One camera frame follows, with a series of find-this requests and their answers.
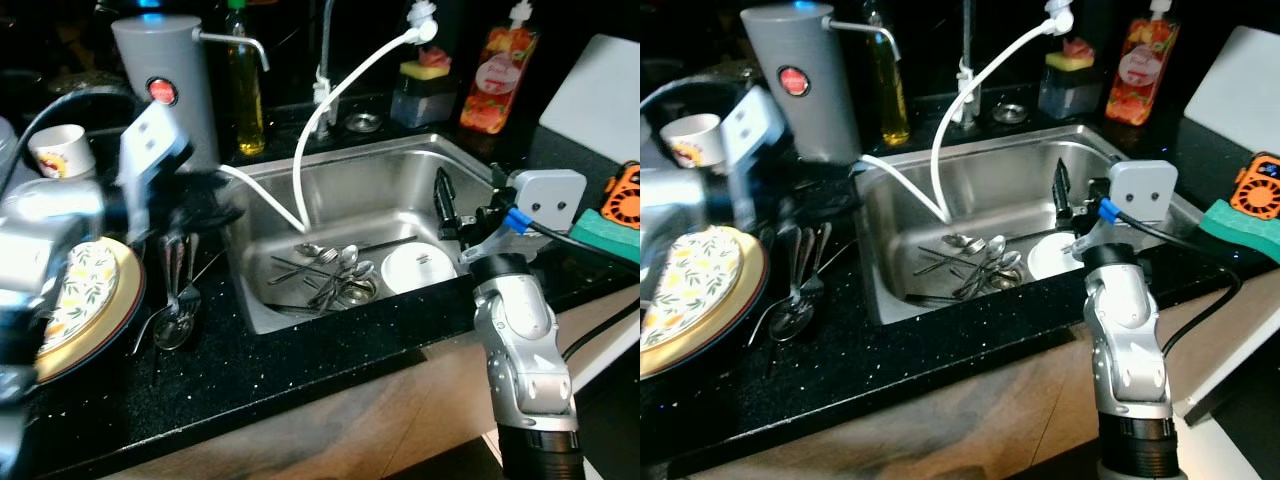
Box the metal fork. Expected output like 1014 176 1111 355
265 250 341 286
178 232 208 313
795 225 833 301
915 242 986 279

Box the stainless steel sink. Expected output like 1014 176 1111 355
853 124 1213 327
220 132 596 337

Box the grey water dispenser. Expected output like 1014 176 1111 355
110 14 271 173
740 2 901 166

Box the small white plate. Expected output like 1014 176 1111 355
1026 231 1088 282
380 241 460 297

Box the yellow oil bottle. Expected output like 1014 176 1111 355
224 0 267 158
864 0 912 149

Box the orange dish soap bottle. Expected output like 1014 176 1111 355
1104 0 1183 128
459 0 542 136

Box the grey sponge holder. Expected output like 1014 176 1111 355
389 70 454 129
1036 62 1100 121

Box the small white printed cup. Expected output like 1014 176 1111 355
27 123 97 181
665 112 728 169

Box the green sponge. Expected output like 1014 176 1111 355
1195 196 1280 264
568 205 641 267

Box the orange black gadget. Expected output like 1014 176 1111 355
600 160 641 232
1227 151 1280 222

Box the white board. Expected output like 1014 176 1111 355
537 33 641 166
1182 25 1280 158

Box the yellow pink sponge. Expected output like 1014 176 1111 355
399 45 453 81
1045 38 1098 73

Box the tan plate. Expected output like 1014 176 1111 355
33 237 148 386
640 226 771 381

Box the chrome faucet pipe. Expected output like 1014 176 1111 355
313 0 338 111
955 0 981 129

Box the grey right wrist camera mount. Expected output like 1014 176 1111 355
458 167 589 267
1068 159 1181 257

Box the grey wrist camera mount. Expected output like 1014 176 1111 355
458 167 589 267
115 100 194 216
718 85 788 201
1068 159 1181 257

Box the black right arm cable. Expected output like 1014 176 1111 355
525 222 641 363
1115 210 1244 358

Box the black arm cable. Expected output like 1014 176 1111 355
0 86 146 196
525 222 641 363
640 75 761 111
1115 210 1244 358

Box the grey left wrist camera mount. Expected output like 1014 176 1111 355
115 100 194 216
718 85 788 201

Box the white flexible hose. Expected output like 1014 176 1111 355
215 12 441 236
853 8 1076 227

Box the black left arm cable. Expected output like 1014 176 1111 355
640 75 761 111
0 86 146 196

